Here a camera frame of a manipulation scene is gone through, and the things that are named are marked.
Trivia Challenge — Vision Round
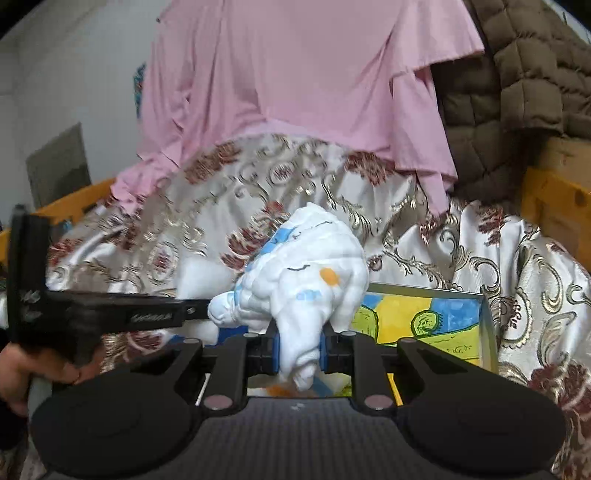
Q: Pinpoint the brown quilted jacket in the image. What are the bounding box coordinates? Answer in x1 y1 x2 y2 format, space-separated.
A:
431 0 591 204

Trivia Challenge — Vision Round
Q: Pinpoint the person's left hand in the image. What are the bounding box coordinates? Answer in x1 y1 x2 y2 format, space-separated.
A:
0 342 100 418

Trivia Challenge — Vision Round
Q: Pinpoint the cardboard box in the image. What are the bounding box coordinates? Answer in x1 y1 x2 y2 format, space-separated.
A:
536 136 591 185

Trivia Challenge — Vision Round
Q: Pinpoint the white knitted cloth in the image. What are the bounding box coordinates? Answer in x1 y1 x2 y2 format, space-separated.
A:
178 256 241 347

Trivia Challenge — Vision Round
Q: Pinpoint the floral satin blanket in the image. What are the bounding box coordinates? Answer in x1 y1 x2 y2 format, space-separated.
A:
0 134 591 480

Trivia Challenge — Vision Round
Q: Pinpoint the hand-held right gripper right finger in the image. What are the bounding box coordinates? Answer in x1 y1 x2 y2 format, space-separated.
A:
320 323 462 414

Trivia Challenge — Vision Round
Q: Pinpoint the pink hanging shirt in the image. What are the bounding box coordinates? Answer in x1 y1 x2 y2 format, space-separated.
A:
111 0 485 217

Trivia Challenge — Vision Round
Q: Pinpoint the grey box with cartoon print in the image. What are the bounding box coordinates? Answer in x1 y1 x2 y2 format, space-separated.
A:
247 281 500 402

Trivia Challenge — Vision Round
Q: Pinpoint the blue floral wall poster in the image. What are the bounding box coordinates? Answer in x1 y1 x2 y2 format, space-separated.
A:
133 62 148 112

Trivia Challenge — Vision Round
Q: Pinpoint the wooden bed frame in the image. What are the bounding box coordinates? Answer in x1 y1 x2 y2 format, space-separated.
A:
522 166 591 264

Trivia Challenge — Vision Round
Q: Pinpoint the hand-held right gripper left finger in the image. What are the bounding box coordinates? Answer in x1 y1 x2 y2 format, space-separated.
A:
131 323 280 412

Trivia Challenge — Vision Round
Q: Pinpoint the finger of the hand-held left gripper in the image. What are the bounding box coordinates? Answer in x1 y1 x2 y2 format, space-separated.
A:
46 290 213 329

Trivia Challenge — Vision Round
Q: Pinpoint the white printed cloth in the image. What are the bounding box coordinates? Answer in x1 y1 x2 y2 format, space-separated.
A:
208 203 370 394

